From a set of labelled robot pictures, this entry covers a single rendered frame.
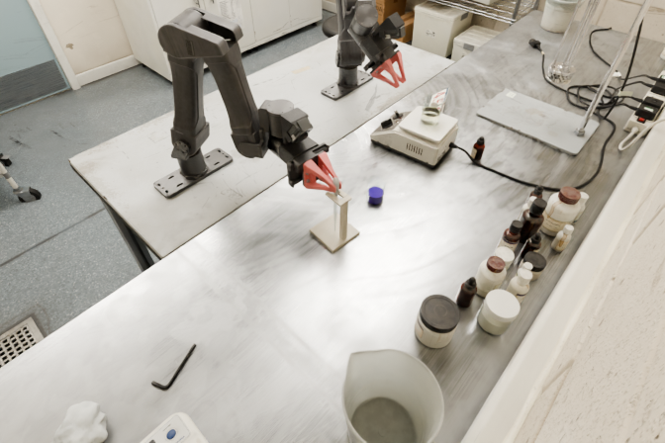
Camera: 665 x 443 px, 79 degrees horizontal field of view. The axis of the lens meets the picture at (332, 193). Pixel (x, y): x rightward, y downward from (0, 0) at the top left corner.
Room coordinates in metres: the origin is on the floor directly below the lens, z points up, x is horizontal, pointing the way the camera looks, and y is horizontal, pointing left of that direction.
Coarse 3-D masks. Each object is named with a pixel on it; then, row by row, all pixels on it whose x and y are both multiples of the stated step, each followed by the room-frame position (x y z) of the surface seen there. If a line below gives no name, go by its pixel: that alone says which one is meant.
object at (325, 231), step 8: (328, 192) 0.58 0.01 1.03; (336, 200) 0.56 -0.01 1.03; (344, 200) 0.56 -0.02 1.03; (344, 208) 0.55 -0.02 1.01; (344, 216) 0.55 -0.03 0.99; (320, 224) 0.60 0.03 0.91; (328, 224) 0.60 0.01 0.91; (336, 224) 0.60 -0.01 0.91; (344, 224) 0.55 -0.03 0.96; (312, 232) 0.58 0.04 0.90; (320, 232) 0.57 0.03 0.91; (328, 232) 0.57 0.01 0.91; (336, 232) 0.57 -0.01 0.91; (344, 232) 0.55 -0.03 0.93; (352, 232) 0.57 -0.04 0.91; (320, 240) 0.56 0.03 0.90; (328, 240) 0.55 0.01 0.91; (336, 240) 0.55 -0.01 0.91; (344, 240) 0.55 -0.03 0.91; (336, 248) 0.53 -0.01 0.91
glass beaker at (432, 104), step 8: (424, 96) 0.89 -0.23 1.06; (432, 96) 0.90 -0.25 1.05; (440, 96) 0.89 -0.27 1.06; (424, 104) 0.87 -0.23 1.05; (432, 104) 0.90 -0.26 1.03; (440, 104) 0.86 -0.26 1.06; (424, 112) 0.87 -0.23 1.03; (432, 112) 0.85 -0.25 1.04; (440, 112) 0.86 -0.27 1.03; (424, 120) 0.86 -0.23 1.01; (432, 120) 0.85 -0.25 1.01
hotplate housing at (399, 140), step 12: (384, 132) 0.89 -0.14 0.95; (396, 132) 0.87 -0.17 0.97; (408, 132) 0.86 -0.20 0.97; (456, 132) 0.89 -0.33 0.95; (384, 144) 0.88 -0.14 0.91; (396, 144) 0.86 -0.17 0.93; (408, 144) 0.84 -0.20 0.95; (420, 144) 0.82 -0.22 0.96; (432, 144) 0.81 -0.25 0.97; (444, 144) 0.83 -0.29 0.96; (456, 144) 0.85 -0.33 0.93; (408, 156) 0.84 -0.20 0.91; (420, 156) 0.82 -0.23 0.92; (432, 156) 0.80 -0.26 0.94
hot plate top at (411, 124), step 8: (416, 112) 0.93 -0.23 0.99; (408, 120) 0.89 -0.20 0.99; (416, 120) 0.89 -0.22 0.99; (440, 120) 0.89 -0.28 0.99; (448, 120) 0.89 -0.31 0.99; (456, 120) 0.89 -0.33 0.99; (400, 128) 0.86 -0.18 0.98; (408, 128) 0.86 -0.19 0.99; (416, 128) 0.86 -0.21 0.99; (424, 128) 0.86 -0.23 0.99; (432, 128) 0.86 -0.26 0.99; (440, 128) 0.86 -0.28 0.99; (448, 128) 0.86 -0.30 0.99; (424, 136) 0.82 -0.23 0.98; (432, 136) 0.82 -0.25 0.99; (440, 136) 0.82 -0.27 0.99
